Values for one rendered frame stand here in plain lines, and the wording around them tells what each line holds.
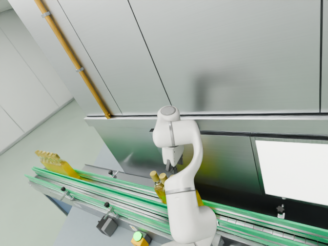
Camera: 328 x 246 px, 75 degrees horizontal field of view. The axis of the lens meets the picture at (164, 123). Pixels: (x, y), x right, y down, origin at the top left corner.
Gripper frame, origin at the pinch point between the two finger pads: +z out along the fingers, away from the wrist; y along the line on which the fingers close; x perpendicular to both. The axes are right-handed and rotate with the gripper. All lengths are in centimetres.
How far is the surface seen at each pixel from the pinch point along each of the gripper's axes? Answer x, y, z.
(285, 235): 45, -2, 27
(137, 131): -30.1, -15.7, 3.5
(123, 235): -34, 19, 61
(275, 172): 35.6, -12.1, 1.8
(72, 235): -71, 30, 71
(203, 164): 7.2, -12.2, 10.5
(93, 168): -88, -15, 62
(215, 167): 13.0, -12.1, 9.9
